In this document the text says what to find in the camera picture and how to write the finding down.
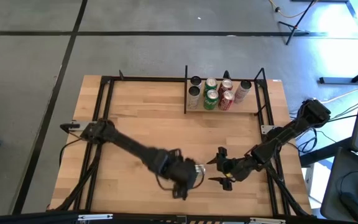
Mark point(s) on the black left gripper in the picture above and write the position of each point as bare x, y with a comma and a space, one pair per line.
179, 172

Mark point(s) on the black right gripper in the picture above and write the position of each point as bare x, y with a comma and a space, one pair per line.
235, 166

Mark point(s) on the red Coca-Cola can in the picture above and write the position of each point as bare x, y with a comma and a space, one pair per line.
226, 101
226, 84

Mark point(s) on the green Sprite can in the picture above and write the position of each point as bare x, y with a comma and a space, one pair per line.
211, 83
210, 100

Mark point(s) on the white slim can red print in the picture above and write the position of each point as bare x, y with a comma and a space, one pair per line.
242, 91

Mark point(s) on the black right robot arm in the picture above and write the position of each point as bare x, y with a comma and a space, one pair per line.
291, 132

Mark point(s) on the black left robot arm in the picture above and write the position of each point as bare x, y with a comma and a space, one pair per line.
129, 146

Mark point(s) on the white slim beverage can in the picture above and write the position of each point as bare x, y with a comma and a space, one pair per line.
195, 81
194, 96

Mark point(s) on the black desk leg bar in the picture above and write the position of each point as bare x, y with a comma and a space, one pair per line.
325, 152

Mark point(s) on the black computer mouse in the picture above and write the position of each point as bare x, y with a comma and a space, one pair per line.
354, 207

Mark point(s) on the black tripod stand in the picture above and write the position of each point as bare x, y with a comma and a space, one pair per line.
294, 28

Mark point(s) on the black horizontal crossbeam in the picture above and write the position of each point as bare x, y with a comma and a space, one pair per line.
26, 218

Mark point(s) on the small grey camera mount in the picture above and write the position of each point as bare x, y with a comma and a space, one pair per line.
181, 219

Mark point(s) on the white metal bracket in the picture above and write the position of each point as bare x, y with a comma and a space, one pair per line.
95, 216
267, 129
267, 220

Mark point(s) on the black aluminium table frame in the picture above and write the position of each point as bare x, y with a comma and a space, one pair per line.
151, 78

